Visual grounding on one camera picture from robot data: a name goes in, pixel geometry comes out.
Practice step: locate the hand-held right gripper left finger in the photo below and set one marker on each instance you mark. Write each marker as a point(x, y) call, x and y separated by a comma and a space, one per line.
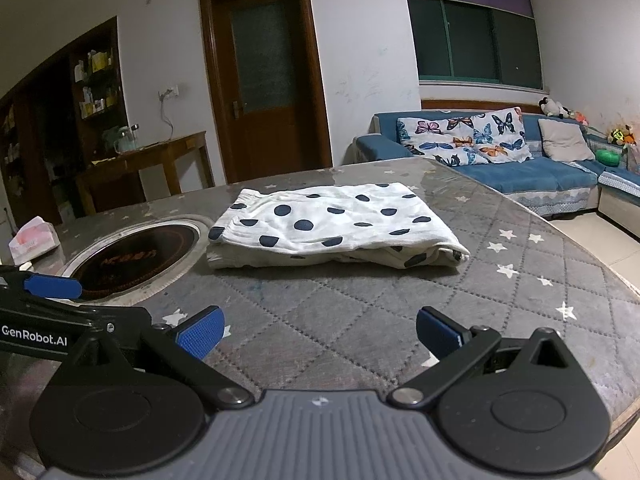
point(200, 336)

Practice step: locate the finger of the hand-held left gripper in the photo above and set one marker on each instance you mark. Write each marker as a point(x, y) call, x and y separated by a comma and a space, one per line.
point(52, 286)

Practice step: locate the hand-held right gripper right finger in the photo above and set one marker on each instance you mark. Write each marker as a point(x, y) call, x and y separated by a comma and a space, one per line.
point(437, 332)

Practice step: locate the white polka dot pants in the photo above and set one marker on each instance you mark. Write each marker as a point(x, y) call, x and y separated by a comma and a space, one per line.
point(325, 220)

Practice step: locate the pink tissue pack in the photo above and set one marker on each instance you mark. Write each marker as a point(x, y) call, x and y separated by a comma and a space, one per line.
point(35, 240)

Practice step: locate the black round induction cooktop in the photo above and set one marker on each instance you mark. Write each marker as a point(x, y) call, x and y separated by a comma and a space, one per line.
point(130, 260)

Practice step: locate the glass jar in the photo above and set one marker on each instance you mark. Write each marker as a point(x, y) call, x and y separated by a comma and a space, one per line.
point(123, 142)
point(135, 135)

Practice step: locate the dark wooden shelf cabinet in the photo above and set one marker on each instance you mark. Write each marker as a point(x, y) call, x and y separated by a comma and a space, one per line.
point(50, 125)

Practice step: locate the wooden side table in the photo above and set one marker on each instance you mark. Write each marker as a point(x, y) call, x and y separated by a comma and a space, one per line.
point(150, 155)

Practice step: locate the blue sofa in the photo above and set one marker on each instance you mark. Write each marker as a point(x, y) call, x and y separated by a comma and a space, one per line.
point(525, 180)

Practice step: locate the butterfly print blanket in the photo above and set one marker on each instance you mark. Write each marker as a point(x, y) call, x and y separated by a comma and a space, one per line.
point(465, 135)

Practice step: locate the beige pillow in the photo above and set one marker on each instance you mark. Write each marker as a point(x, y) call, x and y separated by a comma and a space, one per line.
point(565, 140)

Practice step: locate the brown wooden door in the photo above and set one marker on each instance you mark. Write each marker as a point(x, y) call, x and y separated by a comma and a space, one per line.
point(265, 110)

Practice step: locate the green round toy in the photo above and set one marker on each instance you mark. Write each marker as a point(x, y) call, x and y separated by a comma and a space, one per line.
point(608, 157)

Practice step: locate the black white plush toy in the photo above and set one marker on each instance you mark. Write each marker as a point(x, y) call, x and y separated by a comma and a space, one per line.
point(552, 107)

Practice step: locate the colourful plush toys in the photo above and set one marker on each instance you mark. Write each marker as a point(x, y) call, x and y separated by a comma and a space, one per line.
point(622, 136)

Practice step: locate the green framed window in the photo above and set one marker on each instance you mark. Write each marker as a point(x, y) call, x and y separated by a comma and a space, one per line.
point(475, 45)

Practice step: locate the white wall socket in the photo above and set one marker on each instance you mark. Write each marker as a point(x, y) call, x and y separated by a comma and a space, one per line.
point(169, 93)

